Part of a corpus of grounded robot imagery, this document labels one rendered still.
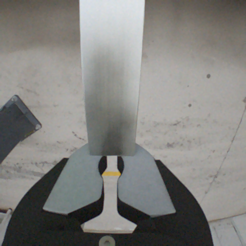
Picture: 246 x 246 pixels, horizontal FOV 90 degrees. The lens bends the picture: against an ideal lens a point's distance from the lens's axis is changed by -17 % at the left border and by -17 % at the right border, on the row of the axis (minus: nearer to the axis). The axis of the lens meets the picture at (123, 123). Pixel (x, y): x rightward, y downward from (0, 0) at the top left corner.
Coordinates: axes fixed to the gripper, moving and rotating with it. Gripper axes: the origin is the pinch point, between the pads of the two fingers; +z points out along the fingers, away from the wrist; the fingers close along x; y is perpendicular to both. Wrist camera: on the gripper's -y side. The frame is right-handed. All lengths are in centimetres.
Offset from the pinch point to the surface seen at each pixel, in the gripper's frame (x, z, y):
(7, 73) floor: -79, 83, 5
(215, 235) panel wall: 158, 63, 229
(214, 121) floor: 78, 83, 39
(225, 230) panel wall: 181, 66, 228
